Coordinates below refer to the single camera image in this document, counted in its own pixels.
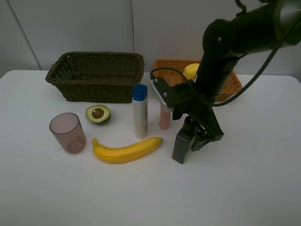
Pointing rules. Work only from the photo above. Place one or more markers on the yellow lemon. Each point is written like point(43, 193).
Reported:
point(190, 71)

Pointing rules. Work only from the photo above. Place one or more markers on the dark brown wicker basket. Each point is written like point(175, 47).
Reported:
point(97, 77)

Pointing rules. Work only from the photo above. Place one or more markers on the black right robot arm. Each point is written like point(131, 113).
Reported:
point(275, 25)

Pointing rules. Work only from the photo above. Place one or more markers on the orange wicker basket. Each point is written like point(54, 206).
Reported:
point(231, 87)

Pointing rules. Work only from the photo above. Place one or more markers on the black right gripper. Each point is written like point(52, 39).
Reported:
point(202, 116)

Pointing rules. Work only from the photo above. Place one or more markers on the yellow banana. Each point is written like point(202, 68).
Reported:
point(128, 153)

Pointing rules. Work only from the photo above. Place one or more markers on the dark green pump bottle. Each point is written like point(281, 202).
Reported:
point(184, 141)

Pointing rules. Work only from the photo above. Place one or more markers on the white bottle blue cap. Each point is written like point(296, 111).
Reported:
point(140, 110)

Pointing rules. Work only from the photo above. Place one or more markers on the pink bottle white cap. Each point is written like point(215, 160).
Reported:
point(165, 115)

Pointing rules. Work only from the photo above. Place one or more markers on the translucent pink plastic cup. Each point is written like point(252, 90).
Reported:
point(67, 130)

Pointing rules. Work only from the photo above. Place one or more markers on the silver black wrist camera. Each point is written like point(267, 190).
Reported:
point(169, 97)

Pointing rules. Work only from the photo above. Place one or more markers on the halved avocado with pit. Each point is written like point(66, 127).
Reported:
point(98, 114)

